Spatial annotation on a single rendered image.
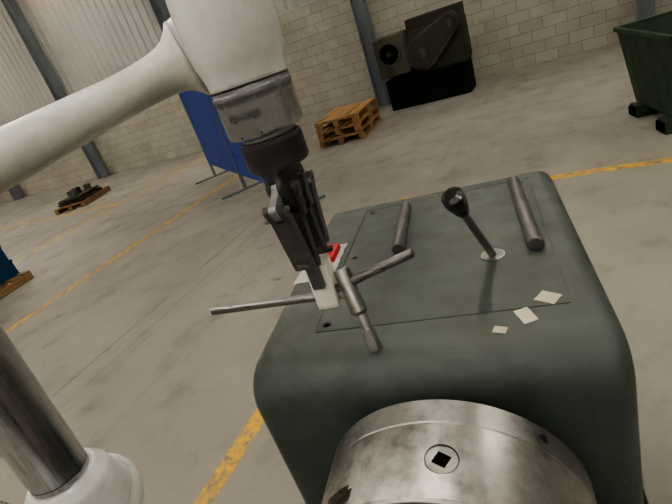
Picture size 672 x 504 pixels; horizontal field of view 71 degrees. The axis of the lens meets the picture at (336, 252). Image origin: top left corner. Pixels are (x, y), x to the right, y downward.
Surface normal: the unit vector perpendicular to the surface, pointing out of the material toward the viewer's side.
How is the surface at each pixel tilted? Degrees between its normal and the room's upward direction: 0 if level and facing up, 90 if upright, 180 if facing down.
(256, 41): 96
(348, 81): 90
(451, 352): 29
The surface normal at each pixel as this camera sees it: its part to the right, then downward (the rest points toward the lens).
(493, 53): -0.37, 0.49
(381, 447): -0.55, -0.78
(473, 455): -0.02, -0.88
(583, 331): -0.36, -0.70
